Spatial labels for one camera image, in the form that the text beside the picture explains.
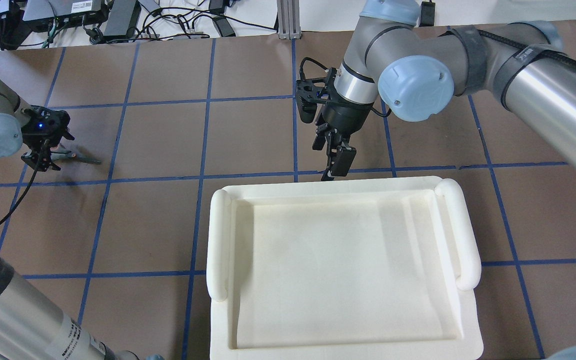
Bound grey orange-handled scissors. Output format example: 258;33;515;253
50;144;102;166

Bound black power adapter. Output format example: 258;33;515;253
102;0;141;43

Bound white plastic tray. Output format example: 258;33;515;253
206;176;483;360

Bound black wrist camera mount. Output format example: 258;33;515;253
295;56;338;124

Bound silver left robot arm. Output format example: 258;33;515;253
0;80;138;360

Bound aluminium frame post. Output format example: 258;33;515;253
276;0;302;40

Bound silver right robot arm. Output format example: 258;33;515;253
295;0;576;182

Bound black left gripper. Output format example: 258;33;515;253
21;105;75;172

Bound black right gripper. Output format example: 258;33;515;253
311;99;374;182

